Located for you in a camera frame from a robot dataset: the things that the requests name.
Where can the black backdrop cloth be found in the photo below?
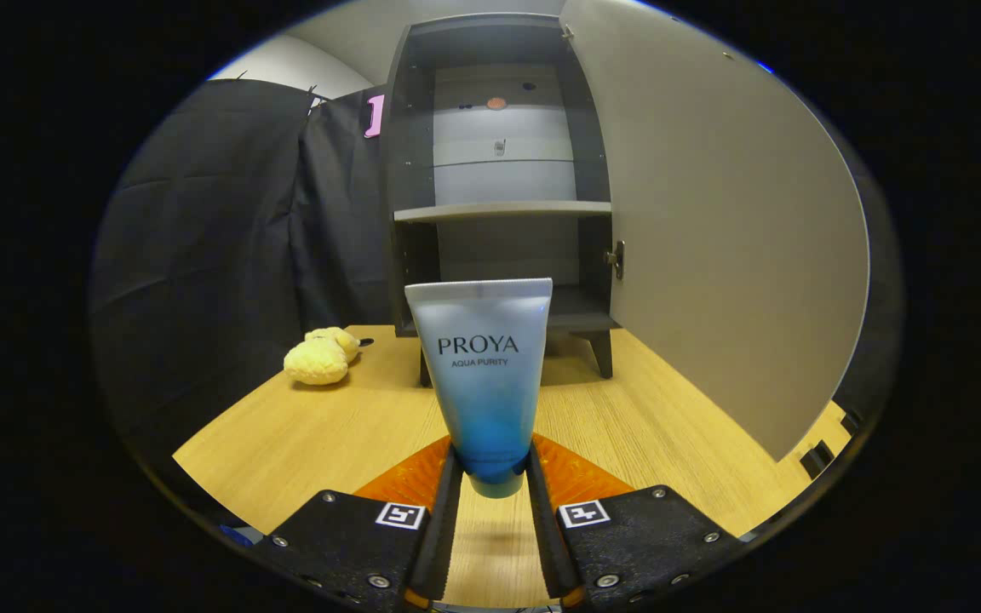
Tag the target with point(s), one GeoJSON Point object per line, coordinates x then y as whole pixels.
{"type": "Point", "coordinates": [201, 255]}

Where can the yellow plush toy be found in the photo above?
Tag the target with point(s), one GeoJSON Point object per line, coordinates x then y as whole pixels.
{"type": "Point", "coordinates": [316, 362]}

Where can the blue white cosmetic tube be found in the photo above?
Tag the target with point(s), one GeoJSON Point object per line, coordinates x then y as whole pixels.
{"type": "Point", "coordinates": [482, 383]}

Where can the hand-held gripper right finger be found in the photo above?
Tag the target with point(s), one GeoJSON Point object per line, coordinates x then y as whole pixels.
{"type": "Point", "coordinates": [546, 536]}

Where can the small black block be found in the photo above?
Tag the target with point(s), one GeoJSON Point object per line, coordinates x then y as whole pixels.
{"type": "Point", "coordinates": [817, 460]}
{"type": "Point", "coordinates": [850, 421]}

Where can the grey cabinet shelf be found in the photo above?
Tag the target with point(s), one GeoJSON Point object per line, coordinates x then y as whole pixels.
{"type": "Point", "coordinates": [499, 210]}

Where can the beige cabinet door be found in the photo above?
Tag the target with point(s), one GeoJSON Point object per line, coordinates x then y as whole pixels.
{"type": "Point", "coordinates": [712, 213]}

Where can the metal door hinge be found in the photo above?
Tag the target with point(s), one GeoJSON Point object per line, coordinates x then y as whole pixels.
{"type": "Point", "coordinates": [569, 32]}
{"type": "Point", "coordinates": [617, 260]}

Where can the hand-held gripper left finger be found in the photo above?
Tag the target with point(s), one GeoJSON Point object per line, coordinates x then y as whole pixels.
{"type": "Point", "coordinates": [444, 536]}

